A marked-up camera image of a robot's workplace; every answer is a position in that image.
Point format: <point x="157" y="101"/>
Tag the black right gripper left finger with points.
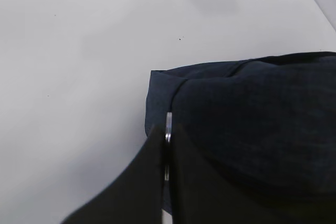
<point x="135" y="196"/>

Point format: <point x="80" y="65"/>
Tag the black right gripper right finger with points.
<point x="201" y="193"/>

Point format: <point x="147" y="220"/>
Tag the dark navy fabric bag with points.
<point x="267" y="124"/>

